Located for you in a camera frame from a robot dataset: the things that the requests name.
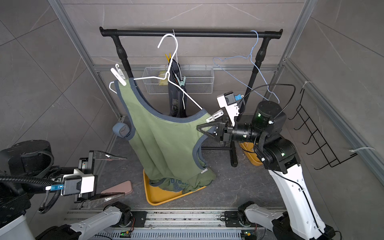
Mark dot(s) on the black wire wall rack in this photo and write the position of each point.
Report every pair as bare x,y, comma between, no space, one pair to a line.
317,137

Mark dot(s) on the large yellow plastic tray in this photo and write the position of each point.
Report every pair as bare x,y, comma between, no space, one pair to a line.
156,196

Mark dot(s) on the plain green tank top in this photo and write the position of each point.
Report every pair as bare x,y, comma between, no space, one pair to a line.
167,147

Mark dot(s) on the white wire basket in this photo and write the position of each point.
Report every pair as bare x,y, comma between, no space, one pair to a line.
198,80

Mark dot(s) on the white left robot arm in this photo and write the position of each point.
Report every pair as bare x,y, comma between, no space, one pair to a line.
28,169

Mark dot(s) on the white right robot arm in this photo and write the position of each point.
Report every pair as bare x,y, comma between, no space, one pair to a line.
279,156

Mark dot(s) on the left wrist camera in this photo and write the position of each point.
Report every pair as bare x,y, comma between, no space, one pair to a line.
66,184

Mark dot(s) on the dark grey tank top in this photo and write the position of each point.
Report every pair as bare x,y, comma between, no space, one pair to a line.
177,100

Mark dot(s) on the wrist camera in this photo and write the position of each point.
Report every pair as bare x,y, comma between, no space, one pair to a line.
229,101
66,184

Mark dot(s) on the metal base rail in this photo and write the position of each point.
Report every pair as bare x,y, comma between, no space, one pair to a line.
187,224

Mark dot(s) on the pink rectangular case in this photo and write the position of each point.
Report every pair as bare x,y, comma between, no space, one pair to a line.
122,189

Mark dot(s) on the yellow item in basket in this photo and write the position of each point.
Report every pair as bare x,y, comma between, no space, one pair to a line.
164,80

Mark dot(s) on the white clothespin middle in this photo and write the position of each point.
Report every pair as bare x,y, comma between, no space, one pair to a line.
215,116

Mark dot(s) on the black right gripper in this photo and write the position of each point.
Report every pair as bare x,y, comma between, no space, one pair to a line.
223,133

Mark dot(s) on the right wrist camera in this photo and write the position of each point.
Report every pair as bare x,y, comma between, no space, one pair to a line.
229,101

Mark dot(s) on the green printed tank top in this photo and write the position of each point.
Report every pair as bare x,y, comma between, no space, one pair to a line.
174,185

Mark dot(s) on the black clothes rack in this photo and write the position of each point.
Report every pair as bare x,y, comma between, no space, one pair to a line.
266,36

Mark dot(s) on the small yellow plastic tray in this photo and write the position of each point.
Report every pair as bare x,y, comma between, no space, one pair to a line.
248,149

